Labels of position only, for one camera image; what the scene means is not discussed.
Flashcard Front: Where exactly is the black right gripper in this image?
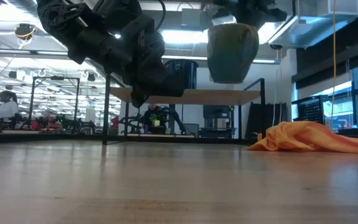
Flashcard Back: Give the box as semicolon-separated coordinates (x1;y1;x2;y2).
200;0;288;29

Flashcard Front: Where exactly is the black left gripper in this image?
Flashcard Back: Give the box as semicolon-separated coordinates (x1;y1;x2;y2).
82;0;186;108

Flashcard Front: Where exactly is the large olive brown mug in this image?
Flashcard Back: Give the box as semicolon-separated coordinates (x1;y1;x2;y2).
206;22;260;85

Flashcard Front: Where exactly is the wooden shelf with black legs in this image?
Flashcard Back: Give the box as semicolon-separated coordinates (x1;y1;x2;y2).
102;73;267;146

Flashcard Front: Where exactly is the person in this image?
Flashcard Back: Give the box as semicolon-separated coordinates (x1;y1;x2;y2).
140;104;168;135
0;90;21;122

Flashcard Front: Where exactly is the black equipment cabinet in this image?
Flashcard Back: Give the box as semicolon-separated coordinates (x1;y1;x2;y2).
202;105;241;139

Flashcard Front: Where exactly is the black leaning panel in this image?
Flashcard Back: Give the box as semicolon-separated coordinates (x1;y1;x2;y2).
249;102;287;138

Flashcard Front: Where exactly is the black perforated panel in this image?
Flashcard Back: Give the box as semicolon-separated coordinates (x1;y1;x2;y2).
297;95;329;125

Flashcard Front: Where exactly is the orange cloth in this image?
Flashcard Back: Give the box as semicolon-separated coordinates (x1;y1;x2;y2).
246;120;358;155

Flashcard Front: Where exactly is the silver ventilation duct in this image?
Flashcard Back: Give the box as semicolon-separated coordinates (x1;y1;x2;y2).
267;0;358;50

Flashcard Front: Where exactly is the black metal rack frame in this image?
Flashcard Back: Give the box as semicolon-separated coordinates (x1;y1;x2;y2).
29;75;81;133

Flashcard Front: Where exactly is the black aluminium rig frame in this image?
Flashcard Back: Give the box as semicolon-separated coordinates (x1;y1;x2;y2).
0;127;358;146

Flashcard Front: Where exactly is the hanging cable reel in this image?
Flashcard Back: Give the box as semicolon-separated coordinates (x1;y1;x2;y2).
13;22;37;40

